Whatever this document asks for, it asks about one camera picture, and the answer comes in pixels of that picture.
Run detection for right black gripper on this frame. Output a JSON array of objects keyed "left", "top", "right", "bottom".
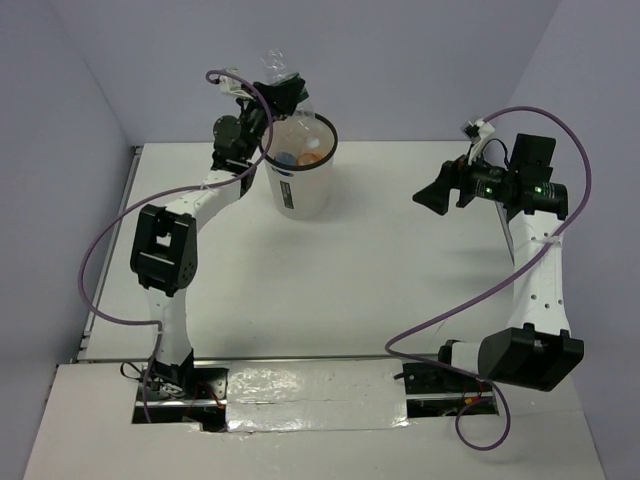
[{"left": 412, "top": 142, "right": 517, "bottom": 215}]

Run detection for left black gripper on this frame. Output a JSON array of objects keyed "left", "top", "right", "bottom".
[{"left": 236, "top": 78, "right": 304, "bottom": 161}]

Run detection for clear bottle green label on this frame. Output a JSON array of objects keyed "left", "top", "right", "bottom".
[{"left": 261, "top": 48, "right": 315, "bottom": 117}]

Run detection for Pepsi bottle blue label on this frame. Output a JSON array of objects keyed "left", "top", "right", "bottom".
[{"left": 275, "top": 151, "right": 297, "bottom": 166}]

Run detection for long orange bottle white cap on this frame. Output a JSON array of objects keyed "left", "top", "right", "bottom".
[{"left": 296, "top": 138, "right": 323, "bottom": 166}]

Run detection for clear bottle blue label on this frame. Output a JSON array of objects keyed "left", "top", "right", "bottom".
[{"left": 282, "top": 119, "right": 320, "bottom": 153}]

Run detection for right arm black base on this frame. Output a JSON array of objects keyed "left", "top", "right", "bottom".
[{"left": 394, "top": 357, "right": 499, "bottom": 419}]

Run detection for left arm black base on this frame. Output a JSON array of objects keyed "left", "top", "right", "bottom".
[{"left": 119, "top": 361, "right": 229, "bottom": 433}]

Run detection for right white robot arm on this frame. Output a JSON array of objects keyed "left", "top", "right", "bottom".
[{"left": 413, "top": 133, "right": 584, "bottom": 392}]

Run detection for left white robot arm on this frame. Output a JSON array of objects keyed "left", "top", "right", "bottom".
[{"left": 130, "top": 70, "right": 308, "bottom": 399}]

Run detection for white bin with black rim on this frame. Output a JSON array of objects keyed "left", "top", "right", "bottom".
[{"left": 259, "top": 113, "right": 338, "bottom": 220}]

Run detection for silver tape patch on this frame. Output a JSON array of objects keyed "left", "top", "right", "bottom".
[{"left": 225, "top": 358, "right": 409, "bottom": 433}]

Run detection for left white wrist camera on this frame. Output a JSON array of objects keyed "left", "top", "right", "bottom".
[{"left": 217, "top": 68, "right": 253, "bottom": 100}]

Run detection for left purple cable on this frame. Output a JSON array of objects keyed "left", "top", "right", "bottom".
[{"left": 78, "top": 69, "right": 274, "bottom": 424}]

